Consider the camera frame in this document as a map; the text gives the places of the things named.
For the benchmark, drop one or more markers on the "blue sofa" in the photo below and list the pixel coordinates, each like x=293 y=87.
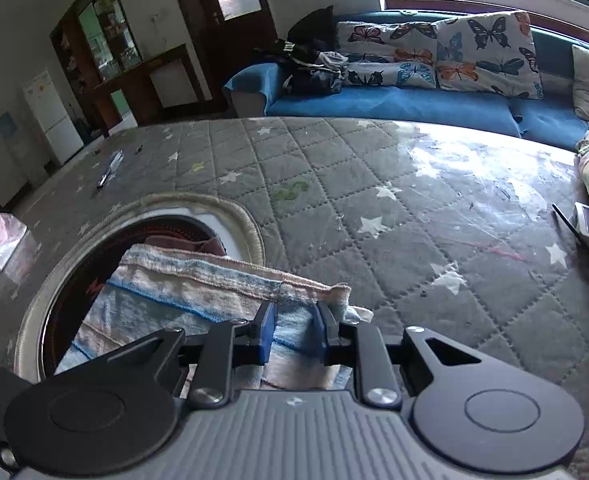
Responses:
x=399 y=105

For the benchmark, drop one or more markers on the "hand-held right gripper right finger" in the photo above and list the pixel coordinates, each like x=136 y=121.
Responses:
x=319 y=330

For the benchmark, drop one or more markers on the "blue striped towel garment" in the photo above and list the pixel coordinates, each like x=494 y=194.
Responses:
x=174 y=285

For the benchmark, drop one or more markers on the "dark brown door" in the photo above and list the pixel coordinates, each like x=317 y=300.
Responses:
x=194 y=35

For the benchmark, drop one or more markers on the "large butterfly print cushion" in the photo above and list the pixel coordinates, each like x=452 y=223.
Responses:
x=489 y=55

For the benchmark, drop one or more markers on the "small pen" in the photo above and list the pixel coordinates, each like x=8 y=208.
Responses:
x=110 y=167

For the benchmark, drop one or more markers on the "black bag pile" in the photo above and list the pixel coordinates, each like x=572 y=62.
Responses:
x=309 y=30

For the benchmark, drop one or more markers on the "white refrigerator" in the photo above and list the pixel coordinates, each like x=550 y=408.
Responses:
x=52 y=115

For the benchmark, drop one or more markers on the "grey clothes bundle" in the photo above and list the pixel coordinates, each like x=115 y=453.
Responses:
x=332 y=62

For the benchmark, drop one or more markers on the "round table heater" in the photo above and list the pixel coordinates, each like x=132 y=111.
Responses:
x=99 y=255

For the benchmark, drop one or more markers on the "dark wooden cabinet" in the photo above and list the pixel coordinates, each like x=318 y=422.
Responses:
x=139 y=90

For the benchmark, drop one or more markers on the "blue wall sheet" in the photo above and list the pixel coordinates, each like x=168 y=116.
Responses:
x=7 y=125

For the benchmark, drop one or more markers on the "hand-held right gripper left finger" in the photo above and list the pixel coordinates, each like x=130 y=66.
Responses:
x=267 y=330

